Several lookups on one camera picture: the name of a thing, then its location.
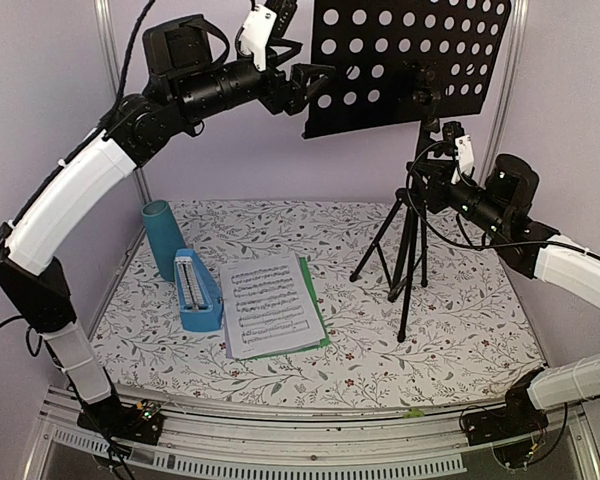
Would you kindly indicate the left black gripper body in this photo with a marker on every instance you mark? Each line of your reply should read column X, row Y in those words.
column 276, row 95

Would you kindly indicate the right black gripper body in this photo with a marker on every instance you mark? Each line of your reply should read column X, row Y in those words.
column 439, row 200

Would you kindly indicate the black music stand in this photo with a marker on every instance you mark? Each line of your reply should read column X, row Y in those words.
column 404, row 61

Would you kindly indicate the white sheet music page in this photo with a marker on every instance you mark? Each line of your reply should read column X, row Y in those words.
column 270, row 305

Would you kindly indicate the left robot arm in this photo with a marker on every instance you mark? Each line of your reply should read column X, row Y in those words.
column 187, row 85

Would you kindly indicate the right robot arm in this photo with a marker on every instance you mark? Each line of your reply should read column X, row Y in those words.
column 537, row 251

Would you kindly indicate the floral table mat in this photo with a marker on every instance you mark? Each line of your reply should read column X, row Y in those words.
column 462, row 338

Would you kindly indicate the teal cylinder cup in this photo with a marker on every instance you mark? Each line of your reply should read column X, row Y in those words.
column 164, row 236

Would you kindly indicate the green paper sheet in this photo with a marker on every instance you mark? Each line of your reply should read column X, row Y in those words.
column 314, row 305

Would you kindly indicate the blue metronome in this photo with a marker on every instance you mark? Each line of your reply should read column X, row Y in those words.
column 200, row 302

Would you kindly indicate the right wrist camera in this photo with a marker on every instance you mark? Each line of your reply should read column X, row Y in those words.
column 462, row 148

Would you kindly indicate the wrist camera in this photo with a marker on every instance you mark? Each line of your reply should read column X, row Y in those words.
column 462, row 148
column 265, row 22

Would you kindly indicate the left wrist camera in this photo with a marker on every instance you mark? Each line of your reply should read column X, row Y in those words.
column 265, row 22

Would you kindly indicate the right aluminium frame post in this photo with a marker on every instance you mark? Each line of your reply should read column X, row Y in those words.
column 514, row 50

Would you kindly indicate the aluminium frame post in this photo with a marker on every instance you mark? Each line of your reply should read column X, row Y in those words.
column 112, row 63
column 514, row 50

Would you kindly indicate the left aluminium frame post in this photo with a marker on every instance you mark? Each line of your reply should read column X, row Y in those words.
column 112, row 63

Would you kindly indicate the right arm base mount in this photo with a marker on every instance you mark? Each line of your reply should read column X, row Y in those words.
column 516, row 417

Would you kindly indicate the aluminium front rail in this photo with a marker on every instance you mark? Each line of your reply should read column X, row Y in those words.
column 209, row 439

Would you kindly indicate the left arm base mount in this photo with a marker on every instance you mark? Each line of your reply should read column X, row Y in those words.
column 140, row 423

